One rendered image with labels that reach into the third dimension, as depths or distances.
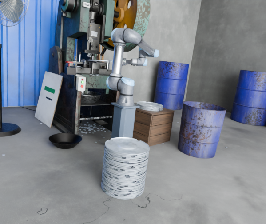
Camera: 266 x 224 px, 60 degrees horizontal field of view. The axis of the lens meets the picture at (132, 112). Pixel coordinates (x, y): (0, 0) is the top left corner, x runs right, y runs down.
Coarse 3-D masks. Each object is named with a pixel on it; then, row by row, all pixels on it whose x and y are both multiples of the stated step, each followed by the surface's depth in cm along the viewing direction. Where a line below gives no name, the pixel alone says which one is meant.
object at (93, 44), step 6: (90, 24) 242; (96, 24) 246; (90, 30) 243; (96, 30) 248; (90, 36) 245; (96, 36) 249; (84, 42) 250; (90, 42) 245; (96, 42) 251; (84, 48) 250; (90, 48) 246; (96, 48) 250
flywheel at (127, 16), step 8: (120, 0) 268; (128, 0) 258; (136, 0) 241; (120, 8) 264; (128, 8) 257; (136, 8) 242; (120, 16) 264; (128, 16) 258; (120, 24) 271; (128, 24) 259
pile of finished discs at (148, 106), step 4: (136, 104) 250; (140, 104) 246; (144, 104) 249; (148, 104) 248; (152, 104) 251; (156, 104) 257; (160, 104) 258; (140, 108) 243; (144, 108) 239; (148, 108) 238; (152, 108) 241; (156, 108) 239; (160, 108) 243
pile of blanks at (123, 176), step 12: (108, 156) 141; (120, 156) 137; (132, 156) 138; (144, 156) 142; (108, 168) 142; (120, 168) 138; (132, 168) 140; (144, 168) 145; (108, 180) 143; (120, 180) 140; (132, 180) 140; (144, 180) 151; (108, 192) 144; (120, 192) 141; (132, 192) 143
